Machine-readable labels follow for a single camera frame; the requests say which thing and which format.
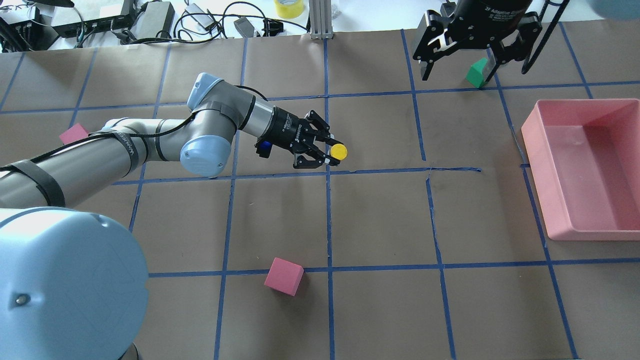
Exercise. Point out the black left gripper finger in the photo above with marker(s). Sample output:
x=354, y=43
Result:
x=314, y=160
x=317, y=129

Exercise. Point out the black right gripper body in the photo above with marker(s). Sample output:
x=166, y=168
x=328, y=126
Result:
x=482, y=19

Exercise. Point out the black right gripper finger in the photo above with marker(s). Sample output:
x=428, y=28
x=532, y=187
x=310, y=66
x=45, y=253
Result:
x=499, y=56
x=426, y=67

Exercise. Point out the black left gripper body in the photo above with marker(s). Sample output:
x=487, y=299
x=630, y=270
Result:
x=286, y=131

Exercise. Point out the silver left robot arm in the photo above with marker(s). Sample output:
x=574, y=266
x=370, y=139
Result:
x=73, y=277

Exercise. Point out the green foam cube by tray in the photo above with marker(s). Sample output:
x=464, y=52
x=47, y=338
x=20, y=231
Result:
x=479, y=73

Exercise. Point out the pink foam cube centre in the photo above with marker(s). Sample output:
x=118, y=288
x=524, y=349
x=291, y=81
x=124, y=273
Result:
x=284, y=276

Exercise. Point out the pink foam cube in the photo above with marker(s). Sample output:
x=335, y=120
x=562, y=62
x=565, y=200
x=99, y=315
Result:
x=73, y=134
x=284, y=276

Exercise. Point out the yellow tape roll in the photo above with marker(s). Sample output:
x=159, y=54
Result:
x=289, y=9

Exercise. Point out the pink plastic tray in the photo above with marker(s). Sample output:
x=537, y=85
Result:
x=584, y=156

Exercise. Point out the black power adapter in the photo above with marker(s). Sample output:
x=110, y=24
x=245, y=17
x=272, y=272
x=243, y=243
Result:
x=155, y=20

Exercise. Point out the pink foam cube far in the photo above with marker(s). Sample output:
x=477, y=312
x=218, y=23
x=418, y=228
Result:
x=73, y=134

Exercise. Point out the aluminium frame post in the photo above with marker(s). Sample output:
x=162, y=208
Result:
x=320, y=19

